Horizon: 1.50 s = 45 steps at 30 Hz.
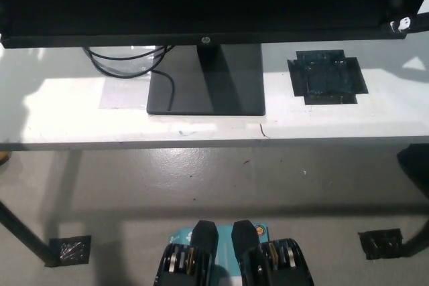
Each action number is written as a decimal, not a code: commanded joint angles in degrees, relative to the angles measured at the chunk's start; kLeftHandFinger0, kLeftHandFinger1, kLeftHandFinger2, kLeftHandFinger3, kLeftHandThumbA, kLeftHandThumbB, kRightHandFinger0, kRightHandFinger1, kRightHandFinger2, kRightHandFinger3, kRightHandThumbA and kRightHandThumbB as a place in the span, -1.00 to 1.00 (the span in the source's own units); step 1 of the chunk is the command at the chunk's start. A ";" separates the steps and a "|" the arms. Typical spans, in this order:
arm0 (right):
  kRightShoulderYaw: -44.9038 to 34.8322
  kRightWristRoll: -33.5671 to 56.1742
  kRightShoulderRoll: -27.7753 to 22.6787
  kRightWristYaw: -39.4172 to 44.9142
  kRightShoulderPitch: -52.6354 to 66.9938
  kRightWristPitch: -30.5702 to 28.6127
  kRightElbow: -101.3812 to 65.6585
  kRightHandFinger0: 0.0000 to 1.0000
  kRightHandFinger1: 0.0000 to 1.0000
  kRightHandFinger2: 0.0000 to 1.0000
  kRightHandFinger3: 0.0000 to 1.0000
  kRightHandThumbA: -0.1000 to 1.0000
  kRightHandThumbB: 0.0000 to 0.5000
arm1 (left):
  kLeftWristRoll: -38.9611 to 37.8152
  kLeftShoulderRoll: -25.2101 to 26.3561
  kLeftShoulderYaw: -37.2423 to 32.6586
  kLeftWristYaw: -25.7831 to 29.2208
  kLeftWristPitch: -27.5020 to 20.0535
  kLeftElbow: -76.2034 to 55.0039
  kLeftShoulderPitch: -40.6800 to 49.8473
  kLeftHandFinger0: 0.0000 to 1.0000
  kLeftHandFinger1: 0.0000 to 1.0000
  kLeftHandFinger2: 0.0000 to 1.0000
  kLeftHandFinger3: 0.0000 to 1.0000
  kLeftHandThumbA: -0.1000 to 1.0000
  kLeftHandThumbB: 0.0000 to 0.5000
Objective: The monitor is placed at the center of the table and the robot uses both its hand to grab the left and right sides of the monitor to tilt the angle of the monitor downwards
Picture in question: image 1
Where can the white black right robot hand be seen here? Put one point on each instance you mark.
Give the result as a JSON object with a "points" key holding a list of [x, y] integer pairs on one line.
{"points": [[412, 24]]}

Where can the black HP monitor screen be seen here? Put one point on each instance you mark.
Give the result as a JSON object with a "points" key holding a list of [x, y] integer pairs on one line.
{"points": [[201, 1]]}

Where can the black glossy monitor stand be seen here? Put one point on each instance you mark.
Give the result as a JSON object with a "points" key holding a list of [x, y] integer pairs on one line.
{"points": [[231, 91]]}

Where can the black tape patch on table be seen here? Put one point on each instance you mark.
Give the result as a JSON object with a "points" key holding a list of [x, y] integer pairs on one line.
{"points": [[326, 78]]}

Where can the black bulky object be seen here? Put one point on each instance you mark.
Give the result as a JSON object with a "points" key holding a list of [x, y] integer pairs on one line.
{"points": [[415, 168]]}

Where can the black metal table leg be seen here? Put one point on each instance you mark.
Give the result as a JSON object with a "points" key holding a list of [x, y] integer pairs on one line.
{"points": [[27, 232], [419, 240]]}

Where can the black tape patch on floor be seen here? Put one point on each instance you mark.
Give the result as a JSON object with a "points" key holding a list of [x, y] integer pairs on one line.
{"points": [[382, 244], [70, 249]]}

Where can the brown round object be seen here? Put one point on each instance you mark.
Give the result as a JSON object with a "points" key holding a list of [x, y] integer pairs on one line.
{"points": [[2, 158]]}

